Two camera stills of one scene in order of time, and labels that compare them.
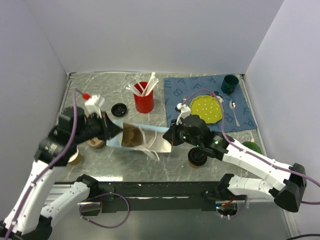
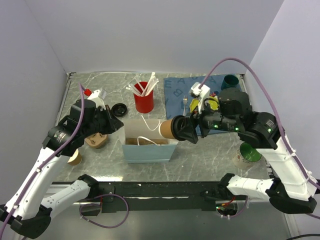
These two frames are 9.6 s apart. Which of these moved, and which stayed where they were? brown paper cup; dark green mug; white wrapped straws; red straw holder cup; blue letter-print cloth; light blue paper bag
Moved: light blue paper bag
Stayed: white wrapped straws; red straw holder cup; blue letter-print cloth; dark green mug; brown paper cup
